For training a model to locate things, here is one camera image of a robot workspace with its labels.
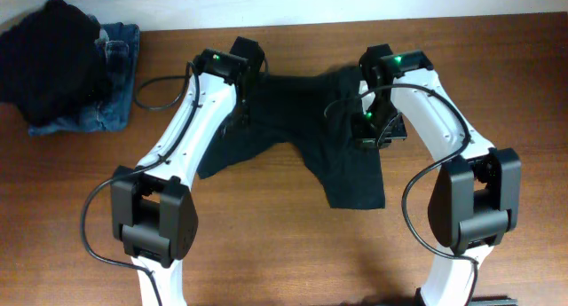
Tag black Nike t-shirt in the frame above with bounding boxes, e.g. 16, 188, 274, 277
197, 66, 386, 210

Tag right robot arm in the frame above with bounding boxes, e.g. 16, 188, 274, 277
354, 44, 521, 306

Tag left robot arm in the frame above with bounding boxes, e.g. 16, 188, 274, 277
110, 49, 264, 305

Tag folded blue jeans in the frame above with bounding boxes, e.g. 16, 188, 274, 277
28, 22, 140, 136

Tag black folded garment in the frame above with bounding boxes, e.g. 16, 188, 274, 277
1, 0, 112, 126

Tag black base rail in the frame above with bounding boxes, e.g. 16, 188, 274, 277
412, 288, 519, 306

